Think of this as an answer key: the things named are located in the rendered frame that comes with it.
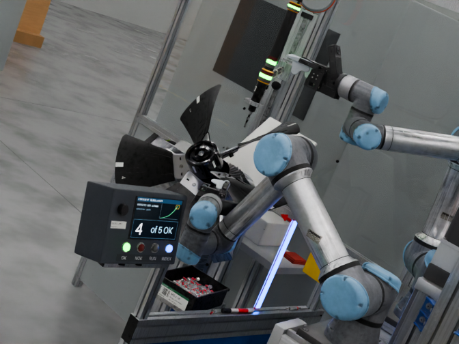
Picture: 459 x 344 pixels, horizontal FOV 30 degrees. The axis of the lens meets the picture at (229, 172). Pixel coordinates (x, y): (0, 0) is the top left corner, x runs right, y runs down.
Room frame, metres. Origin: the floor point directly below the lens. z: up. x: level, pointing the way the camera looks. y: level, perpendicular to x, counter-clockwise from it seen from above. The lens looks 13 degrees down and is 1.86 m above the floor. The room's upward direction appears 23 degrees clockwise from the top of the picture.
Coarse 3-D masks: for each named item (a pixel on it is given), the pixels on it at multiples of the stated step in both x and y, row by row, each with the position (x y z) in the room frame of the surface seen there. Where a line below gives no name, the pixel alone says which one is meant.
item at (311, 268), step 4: (312, 256) 2.85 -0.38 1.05; (308, 260) 2.86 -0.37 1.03; (312, 260) 2.85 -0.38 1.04; (308, 264) 2.85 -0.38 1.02; (312, 264) 2.84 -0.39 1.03; (316, 264) 2.83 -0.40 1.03; (304, 268) 2.86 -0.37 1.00; (308, 268) 2.85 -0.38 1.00; (312, 268) 2.84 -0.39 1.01; (316, 268) 2.83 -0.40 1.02; (308, 272) 2.84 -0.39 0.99; (312, 272) 2.83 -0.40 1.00; (316, 272) 2.82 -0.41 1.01; (312, 276) 2.83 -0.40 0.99; (316, 276) 2.82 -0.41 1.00; (316, 280) 2.82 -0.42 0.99
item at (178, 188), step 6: (174, 186) 2.85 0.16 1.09; (180, 186) 2.86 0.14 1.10; (180, 192) 2.85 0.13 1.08; (186, 192) 2.86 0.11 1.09; (192, 192) 2.87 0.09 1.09; (192, 198) 2.86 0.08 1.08; (186, 204) 2.84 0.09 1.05; (192, 204) 2.85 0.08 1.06; (186, 210) 2.82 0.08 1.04; (186, 216) 2.81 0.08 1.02; (186, 222) 2.80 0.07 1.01; (180, 234) 2.76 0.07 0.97
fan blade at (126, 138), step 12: (120, 144) 3.06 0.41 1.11; (132, 144) 3.04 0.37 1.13; (144, 144) 3.03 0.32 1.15; (120, 156) 3.04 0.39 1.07; (132, 156) 3.02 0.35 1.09; (144, 156) 3.01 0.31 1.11; (156, 156) 3.00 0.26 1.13; (168, 156) 2.98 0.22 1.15; (120, 168) 3.02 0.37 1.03; (132, 168) 3.01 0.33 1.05; (144, 168) 3.00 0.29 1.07; (156, 168) 2.99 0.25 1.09; (168, 168) 2.98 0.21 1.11; (132, 180) 3.00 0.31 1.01; (144, 180) 2.99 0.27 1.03; (156, 180) 2.99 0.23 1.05; (168, 180) 2.98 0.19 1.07
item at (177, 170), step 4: (176, 156) 2.98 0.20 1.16; (180, 156) 2.98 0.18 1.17; (184, 156) 2.97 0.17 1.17; (176, 160) 2.98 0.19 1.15; (180, 160) 2.98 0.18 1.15; (184, 160) 2.97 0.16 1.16; (176, 164) 2.98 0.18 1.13; (184, 164) 2.97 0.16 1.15; (176, 168) 2.98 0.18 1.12; (180, 168) 2.98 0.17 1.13; (184, 168) 2.97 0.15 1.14; (188, 168) 2.97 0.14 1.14; (176, 172) 2.98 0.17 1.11; (180, 172) 2.98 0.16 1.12; (184, 172) 2.97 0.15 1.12; (176, 176) 2.98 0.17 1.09; (180, 176) 2.98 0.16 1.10
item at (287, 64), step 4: (280, 60) 3.47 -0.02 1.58; (284, 60) 3.55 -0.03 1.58; (288, 60) 3.56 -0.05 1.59; (276, 64) 3.47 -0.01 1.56; (280, 64) 3.47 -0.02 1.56; (284, 64) 3.47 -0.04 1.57; (288, 64) 3.47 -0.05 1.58; (276, 68) 3.47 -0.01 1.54; (284, 68) 3.47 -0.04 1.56; (288, 68) 3.47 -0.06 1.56; (284, 72) 3.47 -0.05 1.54; (288, 72) 3.47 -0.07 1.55; (280, 76) 3.47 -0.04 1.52; (284, 76) 3.47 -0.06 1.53; (288, 76) 3.47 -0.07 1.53; (284, 80) 3.47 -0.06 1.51; (288, 80) 3.53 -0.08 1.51
